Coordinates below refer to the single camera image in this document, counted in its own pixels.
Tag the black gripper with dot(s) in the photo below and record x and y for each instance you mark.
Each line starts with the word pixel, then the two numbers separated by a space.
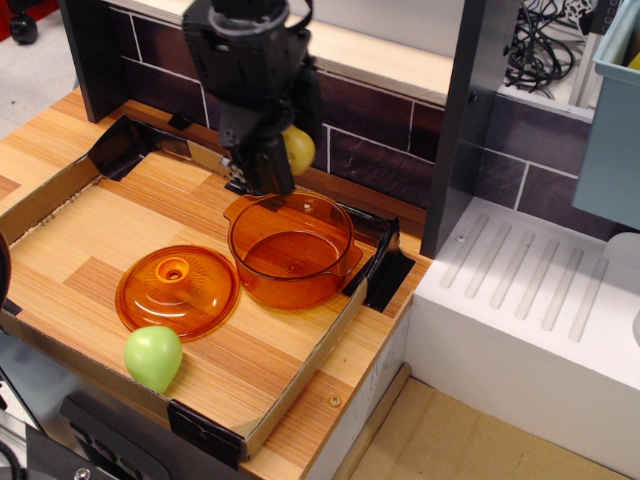
pixel 259 69

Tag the yellow toy potato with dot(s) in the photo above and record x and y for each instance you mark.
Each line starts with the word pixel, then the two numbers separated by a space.
pixel 300 150

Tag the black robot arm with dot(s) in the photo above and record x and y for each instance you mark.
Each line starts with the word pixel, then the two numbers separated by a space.
pixel 259 69

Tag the orange transparent pot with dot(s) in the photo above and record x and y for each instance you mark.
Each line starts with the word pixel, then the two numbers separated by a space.
pixel 292 252

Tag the orange transparent pot lid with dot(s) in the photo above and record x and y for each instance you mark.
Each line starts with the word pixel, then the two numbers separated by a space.
pixel 187 288

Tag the green toy pear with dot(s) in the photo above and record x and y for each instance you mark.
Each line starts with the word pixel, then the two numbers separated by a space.
pixel 153 356

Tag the white dish drainer sink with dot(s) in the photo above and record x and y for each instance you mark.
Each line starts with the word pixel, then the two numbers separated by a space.
pixel 536 325

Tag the teal plastic bin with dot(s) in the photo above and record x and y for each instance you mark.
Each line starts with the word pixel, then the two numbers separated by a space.
pixel 608 183

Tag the dark grey vertical post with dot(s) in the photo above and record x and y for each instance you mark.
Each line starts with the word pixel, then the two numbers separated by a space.
pixel 480 62

